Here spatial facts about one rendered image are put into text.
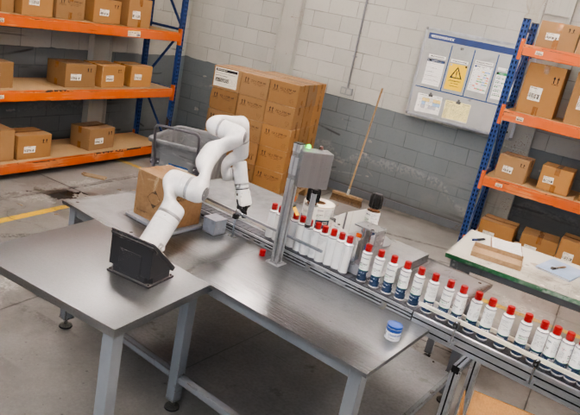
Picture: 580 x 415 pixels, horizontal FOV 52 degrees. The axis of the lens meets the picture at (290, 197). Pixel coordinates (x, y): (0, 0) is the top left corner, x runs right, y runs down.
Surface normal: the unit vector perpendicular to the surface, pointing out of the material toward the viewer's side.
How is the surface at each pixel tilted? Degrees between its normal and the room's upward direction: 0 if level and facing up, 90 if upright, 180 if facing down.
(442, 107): 90
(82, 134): 90
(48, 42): 90
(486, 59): 90
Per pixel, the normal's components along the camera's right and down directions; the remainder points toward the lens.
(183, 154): -0.21, 0.31
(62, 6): 0.85, 0.31
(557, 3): -0.49, 0.16
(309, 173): 0.29, 0.33
